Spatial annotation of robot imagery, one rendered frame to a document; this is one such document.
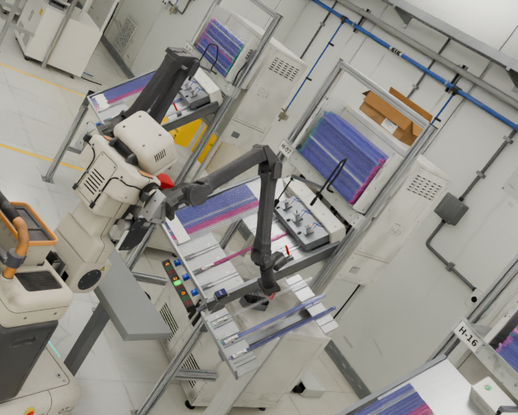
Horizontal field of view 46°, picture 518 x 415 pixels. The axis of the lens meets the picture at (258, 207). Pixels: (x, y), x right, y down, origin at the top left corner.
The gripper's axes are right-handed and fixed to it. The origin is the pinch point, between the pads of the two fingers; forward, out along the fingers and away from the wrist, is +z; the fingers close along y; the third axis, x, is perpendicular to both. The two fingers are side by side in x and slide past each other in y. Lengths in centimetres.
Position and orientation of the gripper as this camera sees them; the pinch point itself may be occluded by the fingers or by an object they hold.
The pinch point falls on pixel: (270, 296)
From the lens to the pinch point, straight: 269.4
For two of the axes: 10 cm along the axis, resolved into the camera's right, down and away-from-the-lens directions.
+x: -8.8, 3.8, -2.8
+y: -4.6, -5.7, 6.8
